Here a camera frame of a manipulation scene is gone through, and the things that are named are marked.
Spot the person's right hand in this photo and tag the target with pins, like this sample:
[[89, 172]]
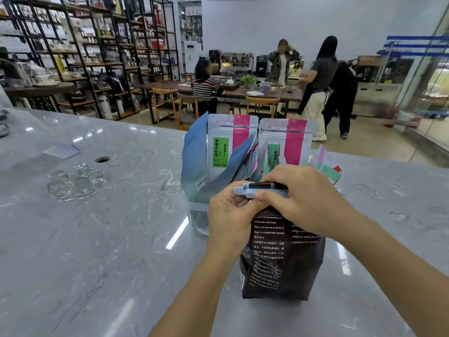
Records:
[[312, 203]]

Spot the person's left hand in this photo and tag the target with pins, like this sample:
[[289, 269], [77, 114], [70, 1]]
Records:
[[228, 224]]

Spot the light blue sealing clip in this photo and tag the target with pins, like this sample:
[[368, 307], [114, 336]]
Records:
[[243, 191]]

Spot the dark brown coffee bag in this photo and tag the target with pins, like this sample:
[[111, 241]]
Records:
[[280, 270]]

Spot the person's left forearm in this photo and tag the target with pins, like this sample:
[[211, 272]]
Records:
[[196, 298]]

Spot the person's right forearm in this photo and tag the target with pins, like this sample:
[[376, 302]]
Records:
[[396, 270]]

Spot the clear plastic storage box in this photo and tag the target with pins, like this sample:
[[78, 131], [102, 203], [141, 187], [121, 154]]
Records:
[[198, 217]]

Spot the black coffee machine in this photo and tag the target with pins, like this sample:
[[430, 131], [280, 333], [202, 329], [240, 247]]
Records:
[[261, 66]]

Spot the black metal display shelving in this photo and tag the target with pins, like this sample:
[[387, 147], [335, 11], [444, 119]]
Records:
[[154, 42], [52, 52]]

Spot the pink green sachets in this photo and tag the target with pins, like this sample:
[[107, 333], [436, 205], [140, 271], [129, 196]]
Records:
[[328, 164]]

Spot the grey blue pouch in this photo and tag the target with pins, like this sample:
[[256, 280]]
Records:
[[224, 171]]

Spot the white pink tea pouch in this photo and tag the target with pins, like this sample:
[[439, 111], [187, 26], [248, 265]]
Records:
[[294, 143], [221, 128]]

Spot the large light blue pouch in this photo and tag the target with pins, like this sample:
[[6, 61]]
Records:
[[194, 161]]

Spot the wooden chair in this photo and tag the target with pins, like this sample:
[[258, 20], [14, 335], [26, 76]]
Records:
[[165, 92], [189, 99], [263, 101]]

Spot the white paper sheet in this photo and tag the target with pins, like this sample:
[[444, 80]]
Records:
[[255, 93]]

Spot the clear plastic container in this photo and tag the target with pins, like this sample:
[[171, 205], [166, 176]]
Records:
[[265, 88]]

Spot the long dark wooden table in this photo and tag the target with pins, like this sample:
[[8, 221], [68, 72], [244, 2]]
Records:
[[245, 92]]

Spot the green potted plant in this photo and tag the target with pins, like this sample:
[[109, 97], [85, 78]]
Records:
[[248, 80]]

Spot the white teapot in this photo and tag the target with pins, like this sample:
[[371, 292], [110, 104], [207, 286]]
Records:
[[230, 81]]

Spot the brown topped appliance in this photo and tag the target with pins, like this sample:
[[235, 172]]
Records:
[[368, 68]]

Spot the black box appliance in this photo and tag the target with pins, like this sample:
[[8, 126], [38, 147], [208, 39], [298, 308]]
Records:
[[398, 71]]

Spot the silver espresso machine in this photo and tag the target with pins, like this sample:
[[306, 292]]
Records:
[[236, 61]]

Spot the white tall canister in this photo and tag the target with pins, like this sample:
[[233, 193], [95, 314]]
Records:
[[105, 106]]

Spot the white floor air conditioner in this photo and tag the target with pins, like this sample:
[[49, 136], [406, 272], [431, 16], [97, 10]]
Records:
[[192, 57]]

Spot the white paper card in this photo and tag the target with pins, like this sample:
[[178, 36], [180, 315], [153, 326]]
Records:
[[61, 150]]

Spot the blue striped glass door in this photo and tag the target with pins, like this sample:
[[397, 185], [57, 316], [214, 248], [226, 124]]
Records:
[[403, 45]]

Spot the dark round table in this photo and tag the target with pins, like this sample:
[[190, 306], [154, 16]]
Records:
[[38, 91]]

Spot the white tea set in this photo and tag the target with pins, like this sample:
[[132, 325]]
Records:
[[24, 75]]

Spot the white wall niche shelf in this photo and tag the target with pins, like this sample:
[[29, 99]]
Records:
[[192, 21]]

